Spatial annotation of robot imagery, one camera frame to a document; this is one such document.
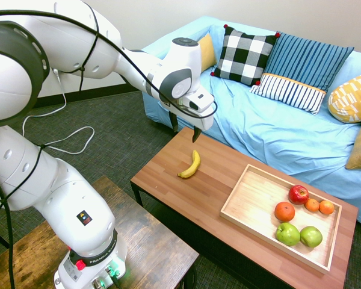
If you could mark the light blue sofa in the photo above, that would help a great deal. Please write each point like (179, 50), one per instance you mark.
(258, 126)

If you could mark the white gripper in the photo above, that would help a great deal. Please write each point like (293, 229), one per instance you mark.
(203, 113)

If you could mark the small orange mandarin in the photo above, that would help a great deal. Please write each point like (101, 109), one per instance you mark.
(327, 207)
(312, 205)

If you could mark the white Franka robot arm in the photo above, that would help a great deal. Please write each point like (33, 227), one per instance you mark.
(78, 54)

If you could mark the white navy striped pillow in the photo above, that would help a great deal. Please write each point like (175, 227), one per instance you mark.
(288, 91)

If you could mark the light wooden tray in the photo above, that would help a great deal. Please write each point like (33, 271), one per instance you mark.
(252, 198)

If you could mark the black white checkered pillow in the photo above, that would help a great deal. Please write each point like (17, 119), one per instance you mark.
(243, 57)

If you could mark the dark rustic wooden table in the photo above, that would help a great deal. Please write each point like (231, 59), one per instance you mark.
(156, 241)

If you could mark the green apple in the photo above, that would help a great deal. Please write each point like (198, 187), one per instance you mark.
(287, 234)
(311, 237)

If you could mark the yellow banana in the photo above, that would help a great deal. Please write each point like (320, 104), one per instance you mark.
(194, 167)

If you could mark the reddish wooden coffee table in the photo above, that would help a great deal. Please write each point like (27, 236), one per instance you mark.
(183, 204)

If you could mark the large orange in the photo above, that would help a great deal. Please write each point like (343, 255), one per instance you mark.
(284, 211)

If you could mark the plain yellow pillow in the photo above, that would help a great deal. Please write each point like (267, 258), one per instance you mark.
(209, 54)

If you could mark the red apple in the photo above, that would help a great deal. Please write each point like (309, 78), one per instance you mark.
(298, 195)

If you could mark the blue striped pillow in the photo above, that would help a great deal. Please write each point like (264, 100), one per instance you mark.
(313, 60)

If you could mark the yellow white patterned pillow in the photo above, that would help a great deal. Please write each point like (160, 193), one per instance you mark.
(353, 99)

